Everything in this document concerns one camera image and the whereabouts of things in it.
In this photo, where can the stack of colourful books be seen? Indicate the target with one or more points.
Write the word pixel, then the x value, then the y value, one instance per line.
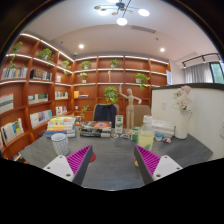
pixel 60 126

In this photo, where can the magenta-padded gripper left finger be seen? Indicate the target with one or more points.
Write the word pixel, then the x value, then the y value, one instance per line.
pixel 78 161

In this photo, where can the grey curtain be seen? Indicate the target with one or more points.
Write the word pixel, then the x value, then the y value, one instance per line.
pixel 198 73

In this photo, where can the tan chair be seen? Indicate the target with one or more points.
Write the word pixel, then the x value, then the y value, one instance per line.
pixel 142 111

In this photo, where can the white vase with flowers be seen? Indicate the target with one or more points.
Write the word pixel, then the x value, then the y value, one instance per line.
pixel 181 126

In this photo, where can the tall green and white carton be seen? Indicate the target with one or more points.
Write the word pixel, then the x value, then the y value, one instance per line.
pixel 119 125

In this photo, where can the ceiling air vent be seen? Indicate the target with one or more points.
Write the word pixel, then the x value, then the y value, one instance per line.
pixel 143 29

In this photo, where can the branched ceiling lamp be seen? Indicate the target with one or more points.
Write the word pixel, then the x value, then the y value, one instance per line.
pixel 121 20

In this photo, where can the wooden shelf unit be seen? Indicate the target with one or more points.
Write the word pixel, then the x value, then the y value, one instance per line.
pixel 43 88

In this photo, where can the white partition with dark top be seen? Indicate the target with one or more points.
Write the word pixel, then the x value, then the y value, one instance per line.
pixel 203 116

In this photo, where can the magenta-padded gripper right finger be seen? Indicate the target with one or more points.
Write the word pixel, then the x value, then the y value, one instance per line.
pixel 150 161

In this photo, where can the stack of white books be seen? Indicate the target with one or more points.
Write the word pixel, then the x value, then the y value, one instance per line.
pixel 164 127

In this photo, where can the small green and white box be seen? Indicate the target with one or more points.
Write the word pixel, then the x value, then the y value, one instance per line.
pixel 134 134

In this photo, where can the stack of dark books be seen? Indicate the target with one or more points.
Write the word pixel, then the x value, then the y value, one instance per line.
pixel 96 129

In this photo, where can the window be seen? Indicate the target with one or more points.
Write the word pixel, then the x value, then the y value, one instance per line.
pixel 218 72

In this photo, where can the wooden artist mannequin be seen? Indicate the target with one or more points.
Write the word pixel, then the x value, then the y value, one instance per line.
pixel 130 106

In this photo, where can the white patterned mug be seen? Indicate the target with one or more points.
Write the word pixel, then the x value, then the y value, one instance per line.
pixel 60 145

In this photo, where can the dark office chair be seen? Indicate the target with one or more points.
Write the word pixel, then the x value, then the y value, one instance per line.
pixel 105 112

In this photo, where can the round recessed ceiling light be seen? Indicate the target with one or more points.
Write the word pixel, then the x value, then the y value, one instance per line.
pixel 162 50
pixel 81 46

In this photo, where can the black track light rail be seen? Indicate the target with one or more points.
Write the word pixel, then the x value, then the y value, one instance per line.
pixel 200 56

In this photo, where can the clear bottle with yellow drink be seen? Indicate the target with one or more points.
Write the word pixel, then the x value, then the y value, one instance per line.
pixel 146 136

